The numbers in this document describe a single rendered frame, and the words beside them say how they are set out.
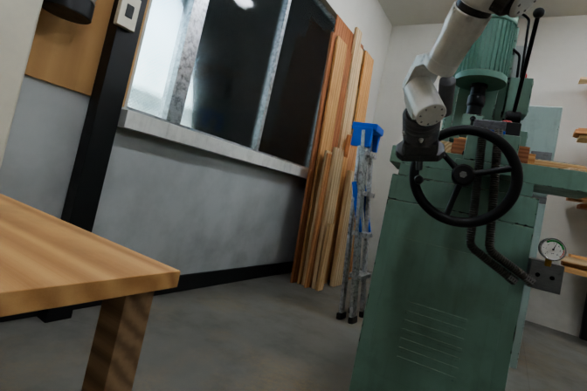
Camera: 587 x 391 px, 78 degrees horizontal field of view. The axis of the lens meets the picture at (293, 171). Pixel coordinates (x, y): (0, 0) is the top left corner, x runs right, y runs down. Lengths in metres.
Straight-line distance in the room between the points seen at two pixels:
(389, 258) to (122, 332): 0.94
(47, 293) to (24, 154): 1.15
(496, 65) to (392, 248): 0.73
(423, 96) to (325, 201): 1.92
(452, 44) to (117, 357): 0.75
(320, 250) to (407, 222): 1.46
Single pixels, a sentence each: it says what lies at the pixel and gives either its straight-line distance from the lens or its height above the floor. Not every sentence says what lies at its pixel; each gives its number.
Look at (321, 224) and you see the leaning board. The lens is 2.68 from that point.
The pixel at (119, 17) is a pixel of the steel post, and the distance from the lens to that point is 1.61.
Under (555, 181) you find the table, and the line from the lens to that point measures 1.33.
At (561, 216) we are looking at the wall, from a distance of 3.80.
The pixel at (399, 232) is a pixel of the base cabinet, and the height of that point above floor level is 0.60.
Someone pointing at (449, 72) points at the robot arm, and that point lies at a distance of 0.82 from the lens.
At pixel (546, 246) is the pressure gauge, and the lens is 1.25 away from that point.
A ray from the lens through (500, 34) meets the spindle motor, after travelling 1.54.
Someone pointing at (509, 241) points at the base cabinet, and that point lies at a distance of 1.30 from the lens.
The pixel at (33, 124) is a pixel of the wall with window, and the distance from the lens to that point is 1.57.
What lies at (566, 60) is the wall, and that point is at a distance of 4.11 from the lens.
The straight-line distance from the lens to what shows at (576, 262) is 3.32.
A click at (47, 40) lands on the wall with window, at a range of 1.58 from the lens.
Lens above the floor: 0.67
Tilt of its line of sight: 3 degrees up
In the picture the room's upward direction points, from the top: 12 degrees clockwise
